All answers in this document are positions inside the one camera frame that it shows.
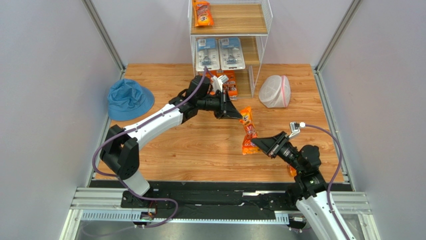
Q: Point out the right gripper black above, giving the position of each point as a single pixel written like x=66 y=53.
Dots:
x=274 y=145

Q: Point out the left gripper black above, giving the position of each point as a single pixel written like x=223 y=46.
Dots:
x=226 y=105

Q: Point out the orange razor bag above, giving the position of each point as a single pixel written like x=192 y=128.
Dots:
x=248 y=148
x=292 y=171
x=202 y=13

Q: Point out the orange razor box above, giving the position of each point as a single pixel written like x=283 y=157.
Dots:
x=210 y=74
x=229 y=82

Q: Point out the white Gillette razor pack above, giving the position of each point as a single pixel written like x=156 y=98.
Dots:
x=231 y=54

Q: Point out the blue card razor blister pack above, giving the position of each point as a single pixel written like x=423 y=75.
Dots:
x=207 y=54

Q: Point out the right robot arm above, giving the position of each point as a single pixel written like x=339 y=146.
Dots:
x=309 y=193

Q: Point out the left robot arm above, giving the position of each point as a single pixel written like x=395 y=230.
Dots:
x=121 y=148

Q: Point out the orange razor bag on shelf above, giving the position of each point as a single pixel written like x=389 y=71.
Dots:
x=202 y=13

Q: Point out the white mesh laundry bag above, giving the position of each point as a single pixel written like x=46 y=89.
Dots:
x=275 y=92

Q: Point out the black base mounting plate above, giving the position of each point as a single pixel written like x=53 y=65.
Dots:
x=213 y=200

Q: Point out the blue bucket hat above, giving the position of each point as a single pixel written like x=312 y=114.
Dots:
x=128 y=100

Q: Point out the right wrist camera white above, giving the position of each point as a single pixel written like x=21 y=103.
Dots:
x=295 y=128

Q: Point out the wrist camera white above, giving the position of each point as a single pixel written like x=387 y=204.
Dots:
x=218 y=82
x=295 y=128

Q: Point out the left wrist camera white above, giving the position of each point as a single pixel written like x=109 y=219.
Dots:
x=218 y=82

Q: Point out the white wire shelf rack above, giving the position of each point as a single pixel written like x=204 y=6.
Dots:
x=230 y=35

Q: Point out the aluminium rail frame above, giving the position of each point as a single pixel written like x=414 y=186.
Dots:
x=101 y=202

